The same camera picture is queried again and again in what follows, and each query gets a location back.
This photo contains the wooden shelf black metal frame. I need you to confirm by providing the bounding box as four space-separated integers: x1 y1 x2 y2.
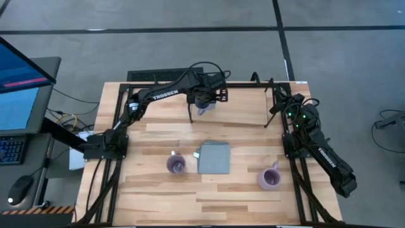
186 80 280 129

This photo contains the grey cloth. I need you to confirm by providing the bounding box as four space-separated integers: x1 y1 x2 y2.
193 141 232 175

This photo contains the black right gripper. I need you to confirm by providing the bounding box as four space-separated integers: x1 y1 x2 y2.
268 99 320 132

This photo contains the black computer mouse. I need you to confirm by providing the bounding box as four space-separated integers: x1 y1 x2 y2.
7 175 34 206

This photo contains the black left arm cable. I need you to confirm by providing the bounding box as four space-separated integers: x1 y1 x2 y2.
175 61 232 84

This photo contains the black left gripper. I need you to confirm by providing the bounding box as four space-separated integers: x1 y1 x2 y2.
189 74 229 104

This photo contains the pink ribbed mug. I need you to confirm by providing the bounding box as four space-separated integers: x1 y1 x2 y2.
256 160 282 191

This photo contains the white box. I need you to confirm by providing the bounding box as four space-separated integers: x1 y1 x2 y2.
68 130 96 172

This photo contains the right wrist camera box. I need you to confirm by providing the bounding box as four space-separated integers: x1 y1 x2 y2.
291 92 306 105

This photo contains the computer monitor blue screen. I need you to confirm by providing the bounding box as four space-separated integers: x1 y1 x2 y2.
0 36 58 95
0 56 63 137

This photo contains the black computer cart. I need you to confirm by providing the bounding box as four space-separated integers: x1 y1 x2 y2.
0 132 54 212

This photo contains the black keyboard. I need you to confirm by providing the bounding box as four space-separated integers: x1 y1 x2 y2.
0 136 28 166

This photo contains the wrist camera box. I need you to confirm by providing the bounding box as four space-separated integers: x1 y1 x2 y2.
291 92 306 105
206 72 228 90

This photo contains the black floor grate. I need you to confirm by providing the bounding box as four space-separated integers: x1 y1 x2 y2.
127 66 204 82

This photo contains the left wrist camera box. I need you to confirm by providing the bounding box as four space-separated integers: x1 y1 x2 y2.
206 72 228 90

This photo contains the yellow cable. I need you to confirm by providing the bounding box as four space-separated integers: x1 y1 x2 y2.
55 113 79 131

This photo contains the black floor cable with box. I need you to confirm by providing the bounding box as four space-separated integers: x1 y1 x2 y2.
371 109 405 155

